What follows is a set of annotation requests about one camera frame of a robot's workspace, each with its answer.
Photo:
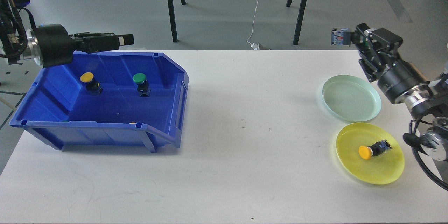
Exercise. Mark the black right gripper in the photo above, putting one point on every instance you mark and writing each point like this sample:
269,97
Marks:
381,62

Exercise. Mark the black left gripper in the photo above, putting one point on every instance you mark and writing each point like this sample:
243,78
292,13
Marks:
56,47

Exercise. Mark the yellow push button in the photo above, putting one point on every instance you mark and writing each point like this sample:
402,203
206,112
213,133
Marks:
92,86
378,148

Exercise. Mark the green push button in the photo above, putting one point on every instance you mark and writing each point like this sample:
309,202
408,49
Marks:
341,36
143,87

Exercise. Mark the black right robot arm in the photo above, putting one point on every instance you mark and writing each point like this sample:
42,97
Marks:
427,132

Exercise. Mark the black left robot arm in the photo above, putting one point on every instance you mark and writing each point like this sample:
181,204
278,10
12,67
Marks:
17,42

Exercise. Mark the yellow push button upright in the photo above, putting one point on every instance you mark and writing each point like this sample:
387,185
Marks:
92,86

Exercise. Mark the light green plastic plate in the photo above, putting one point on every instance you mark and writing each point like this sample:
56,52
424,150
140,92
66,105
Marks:
350,98

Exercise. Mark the green push button upright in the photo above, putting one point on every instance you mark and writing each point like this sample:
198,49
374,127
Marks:
143,87

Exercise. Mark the yellow plastic plate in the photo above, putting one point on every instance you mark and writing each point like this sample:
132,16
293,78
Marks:
380,170

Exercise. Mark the blue plastic storage bin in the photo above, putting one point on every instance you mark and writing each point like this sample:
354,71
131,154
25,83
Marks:
58,110

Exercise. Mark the white power plug on floor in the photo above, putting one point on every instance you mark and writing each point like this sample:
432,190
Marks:
255,46

